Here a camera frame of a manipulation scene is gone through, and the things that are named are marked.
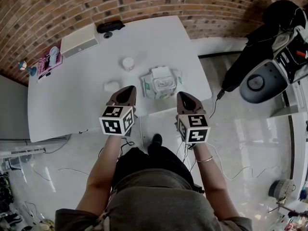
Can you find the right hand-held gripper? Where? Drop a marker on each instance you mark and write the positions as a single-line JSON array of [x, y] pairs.
[[195, 129]]

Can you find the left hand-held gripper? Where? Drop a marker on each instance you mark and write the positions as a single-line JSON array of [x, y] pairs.
[[115, 123]]

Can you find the white green wet wipe pack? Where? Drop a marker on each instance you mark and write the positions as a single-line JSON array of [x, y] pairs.
[[162, 84]]

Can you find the person's right forearm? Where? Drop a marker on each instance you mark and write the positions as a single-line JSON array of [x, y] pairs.
[[214, 182]]

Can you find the person's left forearm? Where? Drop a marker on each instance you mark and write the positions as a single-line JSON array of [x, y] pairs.
[[101, 172]]

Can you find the small white cup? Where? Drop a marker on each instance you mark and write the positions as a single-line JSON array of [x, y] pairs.
[[128, 63]]

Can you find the black shoe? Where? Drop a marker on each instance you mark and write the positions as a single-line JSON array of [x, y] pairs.
[[157, 139]]

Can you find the small dark round object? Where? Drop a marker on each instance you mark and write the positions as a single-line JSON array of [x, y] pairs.
[[108, 35]]

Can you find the person's black trousers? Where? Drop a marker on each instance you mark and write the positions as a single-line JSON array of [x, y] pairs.
[[156, 162]]

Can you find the white rectangular box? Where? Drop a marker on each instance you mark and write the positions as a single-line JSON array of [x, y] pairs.
[[78, 42]]

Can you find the black oblong case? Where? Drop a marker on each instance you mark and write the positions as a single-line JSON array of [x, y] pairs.
[[109, 26]]

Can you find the grey swivel chair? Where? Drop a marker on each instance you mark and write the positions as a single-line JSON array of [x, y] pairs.
[[262, 83]]

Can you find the white handheld fan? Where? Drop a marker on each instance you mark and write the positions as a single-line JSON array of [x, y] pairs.
[[54, 54]]

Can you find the black and white pen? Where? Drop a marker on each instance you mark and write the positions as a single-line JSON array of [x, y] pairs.
[[44, 76]]

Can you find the pink box with bottle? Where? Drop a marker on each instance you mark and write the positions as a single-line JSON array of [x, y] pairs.
[[43, 61]]

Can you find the person's grey shirt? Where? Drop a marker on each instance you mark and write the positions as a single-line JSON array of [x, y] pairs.
[[154, 206]]

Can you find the small blue desk lamp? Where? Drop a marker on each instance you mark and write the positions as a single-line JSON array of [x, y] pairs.
[[22, 65]]

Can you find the grey cabinet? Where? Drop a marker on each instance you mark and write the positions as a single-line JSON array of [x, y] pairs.
[[12, 109]]

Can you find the grey woven basket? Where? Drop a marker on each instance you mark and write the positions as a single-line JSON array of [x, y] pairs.
[[281, 189]]

